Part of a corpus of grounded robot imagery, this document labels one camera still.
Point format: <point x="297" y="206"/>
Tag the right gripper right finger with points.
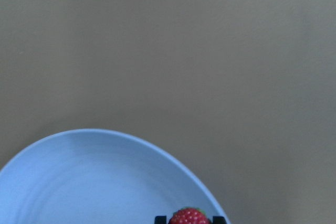
<point x="218" y="220"/>

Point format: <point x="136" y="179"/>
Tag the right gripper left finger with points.
<point x="160" y="220"/>

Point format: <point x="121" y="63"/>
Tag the blue plate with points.
<point x="98" y="176"/>

